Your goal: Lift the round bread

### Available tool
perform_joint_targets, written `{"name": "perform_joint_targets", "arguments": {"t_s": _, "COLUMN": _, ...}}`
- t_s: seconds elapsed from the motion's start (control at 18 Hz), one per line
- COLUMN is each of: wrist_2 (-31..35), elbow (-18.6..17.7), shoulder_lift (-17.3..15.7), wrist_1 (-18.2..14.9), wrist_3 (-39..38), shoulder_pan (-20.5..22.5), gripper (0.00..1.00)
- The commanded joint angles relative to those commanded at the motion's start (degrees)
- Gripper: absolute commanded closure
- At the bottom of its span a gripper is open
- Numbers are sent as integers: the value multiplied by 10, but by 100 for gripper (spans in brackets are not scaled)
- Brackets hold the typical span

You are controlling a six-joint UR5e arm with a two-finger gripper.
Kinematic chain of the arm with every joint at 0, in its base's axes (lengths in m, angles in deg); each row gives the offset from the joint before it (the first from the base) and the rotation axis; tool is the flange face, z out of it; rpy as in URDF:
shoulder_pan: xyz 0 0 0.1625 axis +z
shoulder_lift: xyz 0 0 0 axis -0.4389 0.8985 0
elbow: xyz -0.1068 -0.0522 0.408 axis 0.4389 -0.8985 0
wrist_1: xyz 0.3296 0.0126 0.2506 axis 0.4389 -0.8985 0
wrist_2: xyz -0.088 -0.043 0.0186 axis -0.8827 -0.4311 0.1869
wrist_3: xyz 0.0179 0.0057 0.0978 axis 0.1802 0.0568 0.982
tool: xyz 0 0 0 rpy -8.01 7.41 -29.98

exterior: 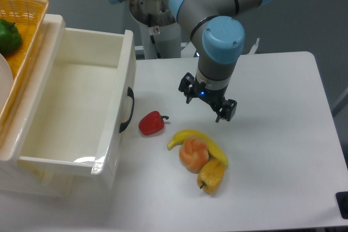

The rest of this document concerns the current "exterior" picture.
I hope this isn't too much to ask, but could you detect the yellow bell pepper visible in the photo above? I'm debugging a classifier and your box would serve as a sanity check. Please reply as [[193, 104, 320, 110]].
[[197, 159, 226, 195]]

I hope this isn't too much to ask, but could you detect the black drawer handle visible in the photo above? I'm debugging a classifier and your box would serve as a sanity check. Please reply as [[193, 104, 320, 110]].
[[119, 86, 135, 133]]

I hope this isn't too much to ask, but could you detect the white open drawer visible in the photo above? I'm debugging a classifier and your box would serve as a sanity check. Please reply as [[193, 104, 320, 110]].
[[17, 27, 137, 192]]

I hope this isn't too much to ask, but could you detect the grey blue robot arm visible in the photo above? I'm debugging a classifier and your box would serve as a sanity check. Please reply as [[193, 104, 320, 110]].
[[109, 0, 273, 121]]

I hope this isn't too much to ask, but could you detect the white plate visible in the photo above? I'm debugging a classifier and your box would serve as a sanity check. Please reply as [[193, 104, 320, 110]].
[[0, 55, 14, 110]]

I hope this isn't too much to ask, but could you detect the red bell pepper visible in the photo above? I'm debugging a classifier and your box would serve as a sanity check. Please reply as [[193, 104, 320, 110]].
[[138, 111, 169, 136]]

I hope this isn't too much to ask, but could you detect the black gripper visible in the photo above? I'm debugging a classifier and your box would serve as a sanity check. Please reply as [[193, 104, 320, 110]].
[[178, 72, 237, 123]]

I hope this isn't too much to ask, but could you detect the white drawer cabinet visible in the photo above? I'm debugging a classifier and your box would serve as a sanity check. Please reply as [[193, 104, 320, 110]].
[[1, 14, 73, 197]]

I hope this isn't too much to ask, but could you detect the black cable on pedestal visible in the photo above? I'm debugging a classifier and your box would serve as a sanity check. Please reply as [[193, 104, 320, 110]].
[[147, 14, 163, 59]]

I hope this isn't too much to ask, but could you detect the black object at table edge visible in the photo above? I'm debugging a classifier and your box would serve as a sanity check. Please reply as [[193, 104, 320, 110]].
[[335, 191, 348, 220]]

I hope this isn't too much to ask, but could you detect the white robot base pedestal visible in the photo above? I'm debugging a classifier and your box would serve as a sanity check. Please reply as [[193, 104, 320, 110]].
[[129, 0, 181, 59]]

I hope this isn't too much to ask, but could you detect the yellow woven basket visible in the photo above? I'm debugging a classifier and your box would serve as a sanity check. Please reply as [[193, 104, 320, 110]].
[[1, 0, 49, 129]]

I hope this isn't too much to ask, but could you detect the green bell pepper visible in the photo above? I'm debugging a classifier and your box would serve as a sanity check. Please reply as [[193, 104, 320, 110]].
[[1, 19, 22, 56]]

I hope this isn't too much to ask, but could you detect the white bracket behind table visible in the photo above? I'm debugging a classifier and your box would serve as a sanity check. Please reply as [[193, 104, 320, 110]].
[[248, 37, 260, 55]]

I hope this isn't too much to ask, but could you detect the yellow banana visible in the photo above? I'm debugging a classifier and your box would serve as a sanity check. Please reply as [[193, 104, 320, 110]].
[[167, 129, 229, 167]]

